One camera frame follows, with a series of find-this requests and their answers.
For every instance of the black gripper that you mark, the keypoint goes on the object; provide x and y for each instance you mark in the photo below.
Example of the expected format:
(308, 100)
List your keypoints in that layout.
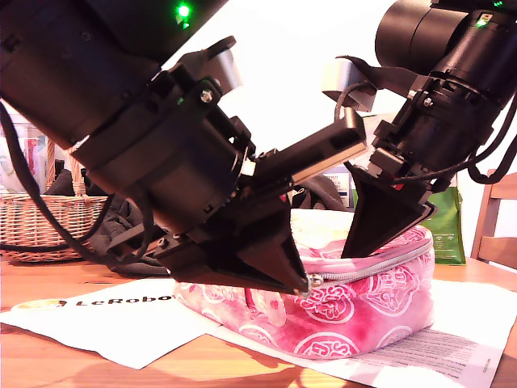
(436, 137)
(173, 161)

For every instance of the pink printed zip bag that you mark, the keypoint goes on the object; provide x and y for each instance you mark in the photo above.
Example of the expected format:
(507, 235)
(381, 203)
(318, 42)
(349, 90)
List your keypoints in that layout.
(363, 315)

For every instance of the silver green pet food bag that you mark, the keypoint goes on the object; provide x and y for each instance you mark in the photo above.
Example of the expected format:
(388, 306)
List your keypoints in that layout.
(448, 238)

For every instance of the wooden chair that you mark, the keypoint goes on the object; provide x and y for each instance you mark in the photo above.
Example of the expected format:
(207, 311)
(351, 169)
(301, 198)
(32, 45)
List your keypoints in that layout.
(494, 246)

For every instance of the white printed letter sheet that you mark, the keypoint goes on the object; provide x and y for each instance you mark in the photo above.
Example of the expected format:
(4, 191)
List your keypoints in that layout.
(464, 323)

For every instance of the white LeRobot logo paper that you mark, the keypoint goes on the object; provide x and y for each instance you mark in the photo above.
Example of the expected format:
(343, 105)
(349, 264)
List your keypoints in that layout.
(101, 331)

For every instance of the small dark cloth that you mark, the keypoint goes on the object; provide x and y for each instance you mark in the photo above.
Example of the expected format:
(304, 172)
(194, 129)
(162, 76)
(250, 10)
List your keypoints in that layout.
(64, 184)

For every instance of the clear plastic jug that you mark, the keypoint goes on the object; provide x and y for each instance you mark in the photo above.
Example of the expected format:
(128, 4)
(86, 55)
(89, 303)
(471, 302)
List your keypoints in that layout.
(32, 153)

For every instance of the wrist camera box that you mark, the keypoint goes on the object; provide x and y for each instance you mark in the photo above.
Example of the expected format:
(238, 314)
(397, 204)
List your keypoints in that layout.
(226, 68)
(343, 77)

